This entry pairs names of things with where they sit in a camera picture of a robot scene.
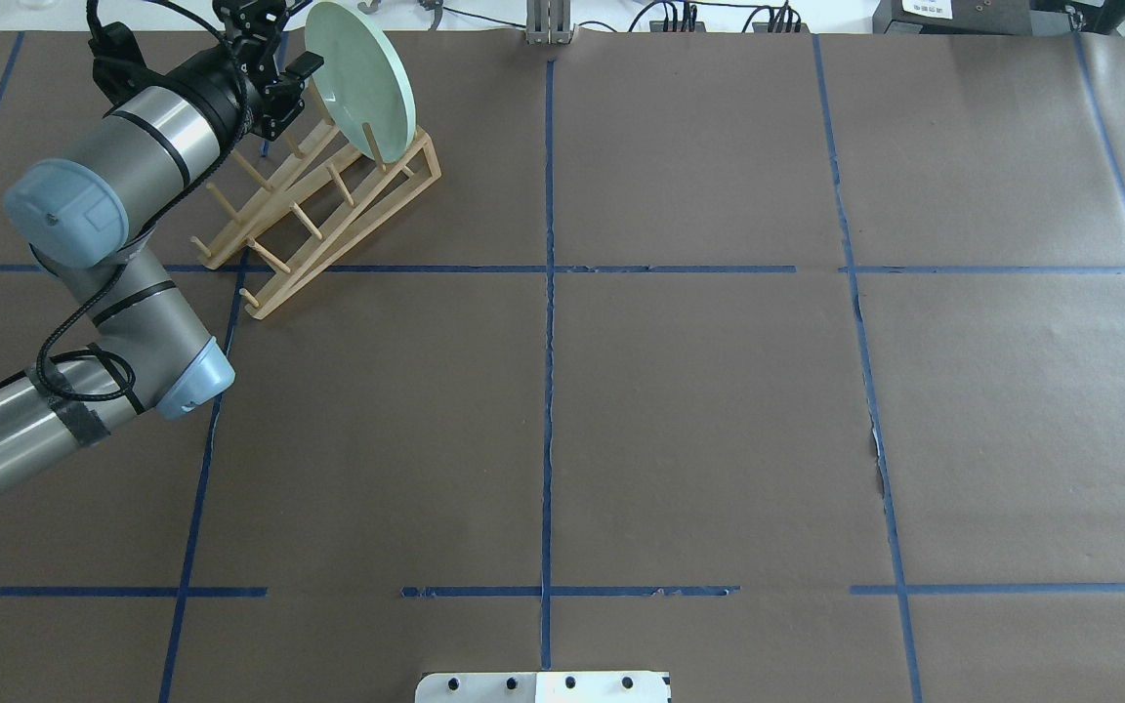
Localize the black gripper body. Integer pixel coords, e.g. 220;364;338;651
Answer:
214;1;304;142

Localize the mint green plate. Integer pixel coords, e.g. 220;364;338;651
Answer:
304;1;419;163

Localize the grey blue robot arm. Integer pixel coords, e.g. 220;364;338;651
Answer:
0;1;323;495

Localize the wooden dish rack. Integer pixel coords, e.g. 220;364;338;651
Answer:
191;116;441;319

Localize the brown paper table cover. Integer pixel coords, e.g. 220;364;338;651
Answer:
0;30;1125;702

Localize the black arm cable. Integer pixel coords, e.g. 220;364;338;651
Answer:
35;0;261;403

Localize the aluminium frame post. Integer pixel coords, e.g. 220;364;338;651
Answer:
523;0;574;46

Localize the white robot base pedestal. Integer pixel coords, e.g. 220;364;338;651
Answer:
414;669;673;702

